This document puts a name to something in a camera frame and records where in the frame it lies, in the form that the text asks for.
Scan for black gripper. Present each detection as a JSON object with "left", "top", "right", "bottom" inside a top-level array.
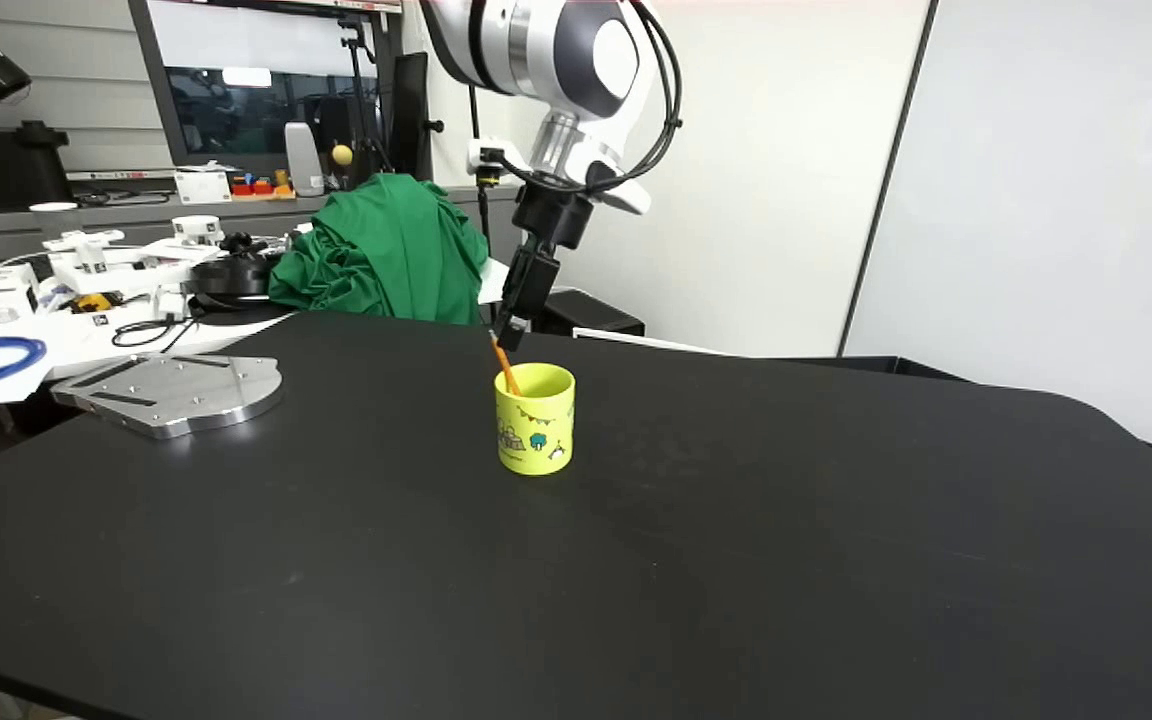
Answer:
[{"left": 487, "top": 171, "right": 601, "bottom": 360}]

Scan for yellow cup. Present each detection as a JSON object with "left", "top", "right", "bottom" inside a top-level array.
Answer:
[{"left": 494, "top": 360, "right": 579, "bottom": 478}]

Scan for green cloth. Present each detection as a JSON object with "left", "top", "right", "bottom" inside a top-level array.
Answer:
[{"left": 265, "top": 169, "right": 498, "bottom": 331}]

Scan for white edged black panel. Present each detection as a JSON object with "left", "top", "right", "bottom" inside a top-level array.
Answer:
[{"left": 569, "top": 325, "right": 848, "bottom": 365}]

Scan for white cylinder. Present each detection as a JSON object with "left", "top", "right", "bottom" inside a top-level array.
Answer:
[{"left": 282, "top": 119, "right": 328, "bottom": 204}]

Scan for black round coil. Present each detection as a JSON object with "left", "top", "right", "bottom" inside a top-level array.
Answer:
[{"left": 185, "top": 241, "right": 295, "bottom": 325}]

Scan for computer monitor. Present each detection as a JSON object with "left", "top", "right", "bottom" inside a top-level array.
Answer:
[{"left": 129, "top": 0, "right": 408, "bottom": 176}]

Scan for silver metal plate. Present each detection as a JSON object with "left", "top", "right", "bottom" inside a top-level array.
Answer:
[{"left": 47, "top": 349, "right": 290, "bottom": 444}]

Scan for white plastic parts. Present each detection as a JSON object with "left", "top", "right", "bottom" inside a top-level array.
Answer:
[{"left": 36, "top": 210, "right": 229, "bottom": 297}]

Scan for grey shelf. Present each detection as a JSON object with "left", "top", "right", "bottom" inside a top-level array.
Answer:
[{"left": 0, "top": 187, "right": 341, "bottom": 265}]

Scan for white side table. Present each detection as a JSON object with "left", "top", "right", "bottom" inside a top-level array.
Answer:
[{"left": 0, "top": 231, "right": 299, "bottom": 412}]

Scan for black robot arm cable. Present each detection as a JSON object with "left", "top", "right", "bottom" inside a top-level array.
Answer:
[{"left": 571, "top": 0, "right": 690, "bottom": 201}]

